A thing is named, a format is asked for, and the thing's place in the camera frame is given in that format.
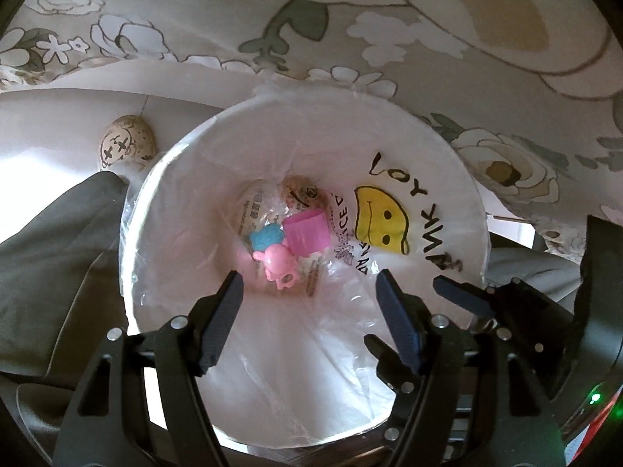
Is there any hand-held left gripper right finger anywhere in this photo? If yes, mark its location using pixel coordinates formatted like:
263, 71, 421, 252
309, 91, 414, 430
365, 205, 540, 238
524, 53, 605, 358
375, 269, 568, 467

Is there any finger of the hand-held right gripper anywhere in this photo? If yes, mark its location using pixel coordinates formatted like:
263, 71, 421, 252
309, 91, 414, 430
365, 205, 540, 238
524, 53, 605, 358
432, 275, 585, 351
364, 335, 414, 396

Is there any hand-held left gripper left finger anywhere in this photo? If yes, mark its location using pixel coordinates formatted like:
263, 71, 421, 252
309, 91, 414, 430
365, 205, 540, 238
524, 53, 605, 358
51, 270, 244, 467

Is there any white bin with plastic bag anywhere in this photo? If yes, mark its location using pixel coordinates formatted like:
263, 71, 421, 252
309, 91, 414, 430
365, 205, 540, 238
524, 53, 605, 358
119, 83, 488, 451

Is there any white round trash bin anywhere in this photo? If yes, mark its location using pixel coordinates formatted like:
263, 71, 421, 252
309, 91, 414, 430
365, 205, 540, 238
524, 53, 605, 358
119, 88, 490, 454

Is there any olive grey cloth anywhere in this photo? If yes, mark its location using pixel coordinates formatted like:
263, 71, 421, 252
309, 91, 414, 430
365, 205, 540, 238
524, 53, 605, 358
0, 170, 147, 448
487, 233, 587, 312

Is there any pink toy figure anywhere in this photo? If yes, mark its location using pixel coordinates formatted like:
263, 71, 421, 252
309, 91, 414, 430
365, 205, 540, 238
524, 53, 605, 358
252, 243, 299, 291

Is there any blue crumpled scrap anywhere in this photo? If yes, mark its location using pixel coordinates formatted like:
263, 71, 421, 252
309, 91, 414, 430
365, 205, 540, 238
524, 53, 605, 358
249, 225, 288, 252

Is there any white printed packet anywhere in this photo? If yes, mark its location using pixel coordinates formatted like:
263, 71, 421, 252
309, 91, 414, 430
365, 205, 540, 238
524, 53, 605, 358
236, 182, 278, 242

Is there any pink plastic cup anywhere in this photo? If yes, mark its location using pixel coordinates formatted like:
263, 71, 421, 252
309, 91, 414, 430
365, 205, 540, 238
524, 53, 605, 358
282, 208, 328, 256

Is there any beige printed paper ball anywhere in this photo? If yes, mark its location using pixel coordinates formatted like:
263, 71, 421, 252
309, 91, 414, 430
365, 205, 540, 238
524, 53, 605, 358
281, 175, 328, 210
97, 114, 157, 172

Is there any floral bedsheet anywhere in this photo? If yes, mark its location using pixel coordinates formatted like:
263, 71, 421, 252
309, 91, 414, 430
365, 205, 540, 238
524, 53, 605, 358
0, 0, 623, 256

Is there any white bed frame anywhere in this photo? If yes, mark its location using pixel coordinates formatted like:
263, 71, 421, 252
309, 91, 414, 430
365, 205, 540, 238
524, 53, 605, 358
0, 58, 293, 244

